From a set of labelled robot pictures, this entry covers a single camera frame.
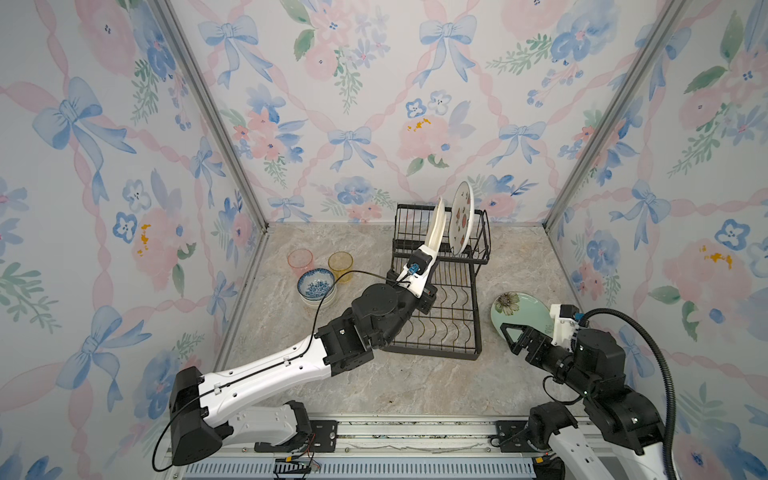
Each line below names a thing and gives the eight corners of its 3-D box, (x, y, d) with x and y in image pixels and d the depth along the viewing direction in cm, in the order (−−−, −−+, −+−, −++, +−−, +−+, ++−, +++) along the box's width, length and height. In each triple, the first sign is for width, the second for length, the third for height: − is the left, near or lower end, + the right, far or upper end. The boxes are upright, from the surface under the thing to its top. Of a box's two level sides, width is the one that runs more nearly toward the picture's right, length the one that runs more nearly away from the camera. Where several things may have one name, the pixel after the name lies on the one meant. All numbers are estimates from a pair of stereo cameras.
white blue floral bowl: (302, 305, 99) (296, 290, 92) (307, 284, 104) (301, 268, 97) (335, 305, 99) (330, 290, 92) (337, 284, 104) (334, 268, 97)
